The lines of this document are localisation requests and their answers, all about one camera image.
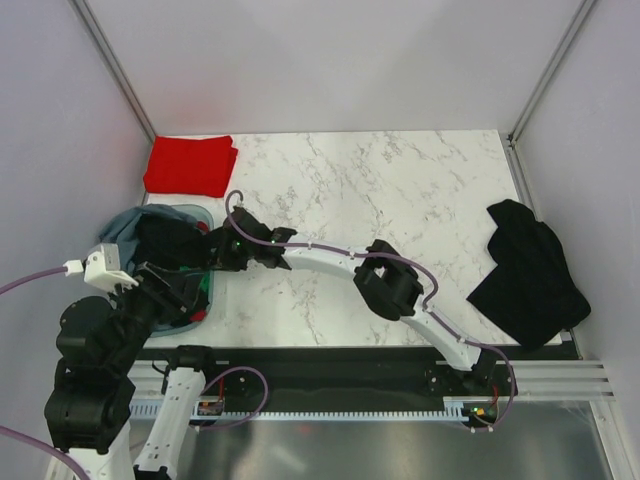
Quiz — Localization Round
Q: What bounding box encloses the black t shirt in basket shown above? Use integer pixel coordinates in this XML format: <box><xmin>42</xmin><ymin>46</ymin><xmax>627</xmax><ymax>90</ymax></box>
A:
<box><xmin>134</xmin><ymin>215</ymin><xmax>213</xmax><ymax>271</ymax></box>

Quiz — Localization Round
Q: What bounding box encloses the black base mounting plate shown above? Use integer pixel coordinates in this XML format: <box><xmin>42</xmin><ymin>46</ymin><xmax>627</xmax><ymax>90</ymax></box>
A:
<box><xmin>189</xmin><ymin>346</ymin><xmax>517</xmax><ymax>412</ymax></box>

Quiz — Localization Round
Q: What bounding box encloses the black t shirt with logo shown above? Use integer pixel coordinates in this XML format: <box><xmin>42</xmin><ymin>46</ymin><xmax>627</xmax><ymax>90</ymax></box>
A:
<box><xmin>467</xmin><ymin>199</ymin><xmax>592</xmax><ymax>351</ymax></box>

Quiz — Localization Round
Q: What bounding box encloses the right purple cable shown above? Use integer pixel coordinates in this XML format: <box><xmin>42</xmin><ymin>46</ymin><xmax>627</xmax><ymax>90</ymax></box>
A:
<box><xmin>224</xmin><ymin>189</ymin><xmax>518</xmax><ymax>434</ymax></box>

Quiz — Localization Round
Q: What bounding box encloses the white slotted cable duct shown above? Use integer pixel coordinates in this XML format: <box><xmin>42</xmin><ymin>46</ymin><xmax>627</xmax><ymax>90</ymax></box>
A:
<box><xmin>129</xmin><ymin>395</ymin><xmax>499</xmax><ymax>422</ymax></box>

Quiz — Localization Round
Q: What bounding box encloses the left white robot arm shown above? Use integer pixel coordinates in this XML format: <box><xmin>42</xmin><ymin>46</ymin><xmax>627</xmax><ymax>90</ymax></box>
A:
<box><xmin>44</xmin><ymin>256</ymin><xmax>220</xmax><ymax>479</ymax></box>

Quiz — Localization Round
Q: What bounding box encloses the grey blue t shirt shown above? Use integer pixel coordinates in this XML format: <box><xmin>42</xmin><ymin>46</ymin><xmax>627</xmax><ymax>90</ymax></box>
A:
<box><xmin>97</xmin><ymin>204</ymin><xmax>197</xmax><ymax>273</ymax></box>

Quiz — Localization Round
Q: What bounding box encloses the right aluminium frame post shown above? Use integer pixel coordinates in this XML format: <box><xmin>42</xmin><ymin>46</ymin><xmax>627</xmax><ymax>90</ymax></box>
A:
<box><xmin>507</xmin><ymin>0</ymin><xmax>601</xmax><ymax>146</ymax></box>

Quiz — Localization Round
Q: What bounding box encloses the left aluminium frame post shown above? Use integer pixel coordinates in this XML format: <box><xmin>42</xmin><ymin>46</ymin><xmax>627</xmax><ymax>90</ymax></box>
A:
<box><xmin>69</xmin><ymin>0</ymin><xmax>156</xmax><ymax>142</ymax></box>

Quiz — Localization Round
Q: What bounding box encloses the red garment in basket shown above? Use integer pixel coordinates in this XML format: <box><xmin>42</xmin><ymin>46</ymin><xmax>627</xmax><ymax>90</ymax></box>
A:
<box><xmin>190</xmin><ymin>221</ymin><xmax>209</xmax><ymax>323</ymax></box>

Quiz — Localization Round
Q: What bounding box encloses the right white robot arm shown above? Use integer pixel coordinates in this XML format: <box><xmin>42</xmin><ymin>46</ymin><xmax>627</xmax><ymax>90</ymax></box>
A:
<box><xmin>207</xmin><ymin>226</ymin><xmax>498</xmax><ymax>394</ymax></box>

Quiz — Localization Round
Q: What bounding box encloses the green garment in basket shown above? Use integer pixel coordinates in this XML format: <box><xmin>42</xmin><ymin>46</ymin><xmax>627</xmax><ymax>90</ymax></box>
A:
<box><xmin>179</xmin><ymin>267</ymin><xmax>211</xmax><ymax>294</ymax></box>

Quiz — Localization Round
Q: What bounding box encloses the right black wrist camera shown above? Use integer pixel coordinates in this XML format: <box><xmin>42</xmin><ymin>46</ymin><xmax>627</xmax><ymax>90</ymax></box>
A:
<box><xmin>225</xmin><ymin>207</ymin><xmax>272</xmax><ymax>242</ymax></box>

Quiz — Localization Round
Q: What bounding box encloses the folded red t shirt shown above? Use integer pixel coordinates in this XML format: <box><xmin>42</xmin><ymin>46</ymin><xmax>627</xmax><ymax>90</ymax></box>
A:
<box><xmin>143</xmin><ymin>136</ymin><xmax>238</xmax><ymax>198</ymax></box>

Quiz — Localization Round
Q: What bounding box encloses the aluminium frame post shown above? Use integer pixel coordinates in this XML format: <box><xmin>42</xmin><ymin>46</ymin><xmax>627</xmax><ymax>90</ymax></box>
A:
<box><xmin>507</xmin><ymin>0</ymin><xmax>601</xmax><ymax>146</ymax></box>
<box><xmin>69</xmin><ymin>0</ymin><xmax>156</xmax><ymax>142</ymax></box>

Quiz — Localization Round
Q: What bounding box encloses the blue plastic laundry basket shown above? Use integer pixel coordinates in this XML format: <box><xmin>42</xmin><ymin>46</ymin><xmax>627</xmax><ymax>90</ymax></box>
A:
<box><xmin>135</xmin><ymin>204</ymin><xmax>213</xmax><ymax>338</ymax></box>

